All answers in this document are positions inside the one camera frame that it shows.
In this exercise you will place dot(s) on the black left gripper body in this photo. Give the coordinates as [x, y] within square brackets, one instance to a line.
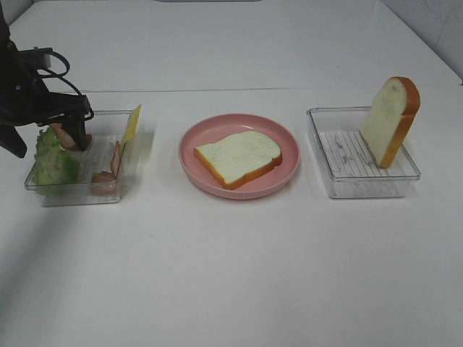
[25, 98]

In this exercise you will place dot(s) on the green lettuce leaf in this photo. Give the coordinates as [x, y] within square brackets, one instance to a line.
[53, 165]

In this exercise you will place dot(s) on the clear plastic bread tray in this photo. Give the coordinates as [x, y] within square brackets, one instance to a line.
[345, 163]

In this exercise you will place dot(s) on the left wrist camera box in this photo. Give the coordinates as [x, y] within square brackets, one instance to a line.
[37, 58]

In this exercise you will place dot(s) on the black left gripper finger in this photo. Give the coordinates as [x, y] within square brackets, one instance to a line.
[76, 129]
[12, 141]

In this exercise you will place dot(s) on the pink round plate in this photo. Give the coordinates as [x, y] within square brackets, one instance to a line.
[215, 128]

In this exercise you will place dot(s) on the white bread slice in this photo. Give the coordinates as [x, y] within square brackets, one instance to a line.
[239, 158]

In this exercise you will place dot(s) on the yellow cheese slice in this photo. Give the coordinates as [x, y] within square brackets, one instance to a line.
[131, 127]

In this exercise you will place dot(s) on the standing bread slice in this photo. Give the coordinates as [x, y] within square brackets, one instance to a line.
[391, 115]

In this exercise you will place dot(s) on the short bacon strip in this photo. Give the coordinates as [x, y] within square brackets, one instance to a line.
[106, 180]

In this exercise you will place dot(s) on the clear plastic ingredient tray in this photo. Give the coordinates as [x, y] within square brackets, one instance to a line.
[105, 129]

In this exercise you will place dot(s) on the long bacon strip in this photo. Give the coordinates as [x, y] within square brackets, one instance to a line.
[65, 139]

